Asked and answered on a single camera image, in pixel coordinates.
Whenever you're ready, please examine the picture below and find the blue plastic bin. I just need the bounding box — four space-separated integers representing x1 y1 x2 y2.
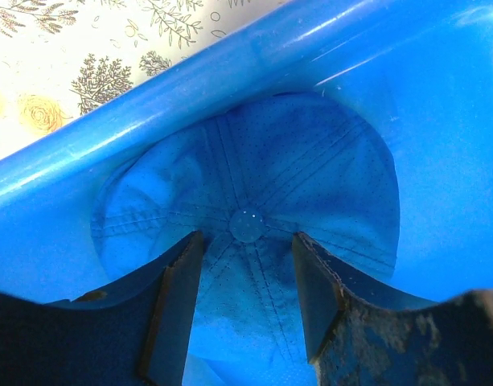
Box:
0 1 493 304

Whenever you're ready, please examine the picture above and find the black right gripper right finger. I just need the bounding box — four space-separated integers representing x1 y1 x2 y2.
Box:
292 232 493 385

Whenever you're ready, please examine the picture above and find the blue baseball cap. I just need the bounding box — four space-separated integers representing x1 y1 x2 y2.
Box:
89 92 401 386

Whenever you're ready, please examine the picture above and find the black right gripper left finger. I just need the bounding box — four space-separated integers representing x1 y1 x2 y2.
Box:
0 232 204 385

